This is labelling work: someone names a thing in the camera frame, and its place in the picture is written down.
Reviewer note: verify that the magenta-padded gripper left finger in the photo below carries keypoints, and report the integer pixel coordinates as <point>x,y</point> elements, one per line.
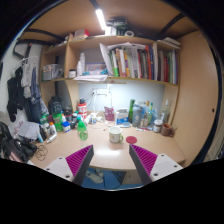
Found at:
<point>78,160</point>

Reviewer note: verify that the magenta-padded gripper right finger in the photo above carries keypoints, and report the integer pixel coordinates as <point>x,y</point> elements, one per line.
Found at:
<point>145,160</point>

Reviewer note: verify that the clear bottle with green cap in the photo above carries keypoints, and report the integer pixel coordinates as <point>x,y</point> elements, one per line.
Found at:
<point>82,131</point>

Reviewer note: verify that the flat round red coaster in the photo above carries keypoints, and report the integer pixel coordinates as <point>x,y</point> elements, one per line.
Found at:
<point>131,139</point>

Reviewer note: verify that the white bottle lying flat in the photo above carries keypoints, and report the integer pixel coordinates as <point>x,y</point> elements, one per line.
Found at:
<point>51,137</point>

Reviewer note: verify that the white bottle with blue label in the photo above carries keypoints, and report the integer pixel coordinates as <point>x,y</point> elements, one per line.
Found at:
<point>66,126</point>

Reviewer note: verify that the brown cup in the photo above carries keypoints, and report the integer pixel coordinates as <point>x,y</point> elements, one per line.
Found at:
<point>166,130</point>

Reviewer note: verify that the white bottle with orange cap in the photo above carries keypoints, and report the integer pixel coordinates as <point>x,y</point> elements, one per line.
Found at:
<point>52,129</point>

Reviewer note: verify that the green plastic jar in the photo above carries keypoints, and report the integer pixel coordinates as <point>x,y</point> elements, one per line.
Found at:
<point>57,122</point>

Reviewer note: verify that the yellow-capped bottle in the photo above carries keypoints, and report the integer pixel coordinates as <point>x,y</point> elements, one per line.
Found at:
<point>146,115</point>

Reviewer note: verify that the white tube with blue cap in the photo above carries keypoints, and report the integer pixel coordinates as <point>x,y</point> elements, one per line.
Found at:
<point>39,136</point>

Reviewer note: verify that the green-capped slim bottle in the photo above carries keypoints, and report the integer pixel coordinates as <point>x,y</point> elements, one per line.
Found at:
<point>150,115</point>

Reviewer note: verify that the white and blue box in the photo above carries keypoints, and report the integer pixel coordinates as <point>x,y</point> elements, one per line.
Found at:
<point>121,117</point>

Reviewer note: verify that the clear glass bottle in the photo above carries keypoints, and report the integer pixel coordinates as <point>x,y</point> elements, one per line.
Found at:
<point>165,114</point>

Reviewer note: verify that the red and white canister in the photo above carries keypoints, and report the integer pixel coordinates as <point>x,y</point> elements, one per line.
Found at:
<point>82,108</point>

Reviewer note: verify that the dark green bottle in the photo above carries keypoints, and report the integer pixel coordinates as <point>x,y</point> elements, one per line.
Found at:
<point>131,108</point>

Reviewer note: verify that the magenta snack pouch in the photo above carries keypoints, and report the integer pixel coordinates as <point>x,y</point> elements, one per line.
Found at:
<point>109,114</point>

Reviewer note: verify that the white paper sheets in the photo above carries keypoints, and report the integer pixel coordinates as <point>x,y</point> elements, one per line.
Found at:
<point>28,130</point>

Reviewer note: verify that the black container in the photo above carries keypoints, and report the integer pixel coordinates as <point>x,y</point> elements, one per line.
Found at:
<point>55,105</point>

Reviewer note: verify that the black bag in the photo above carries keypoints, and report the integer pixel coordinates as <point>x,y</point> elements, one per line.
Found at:
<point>13,145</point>

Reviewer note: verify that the white light bar desk lamp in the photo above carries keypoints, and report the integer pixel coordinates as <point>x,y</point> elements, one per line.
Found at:
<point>108,89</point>

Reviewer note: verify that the hanging clothes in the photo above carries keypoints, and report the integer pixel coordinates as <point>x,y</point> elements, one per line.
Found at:
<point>25,86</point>

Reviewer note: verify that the ceiling light tube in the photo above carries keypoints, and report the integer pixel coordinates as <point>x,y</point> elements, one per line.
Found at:
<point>100,19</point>

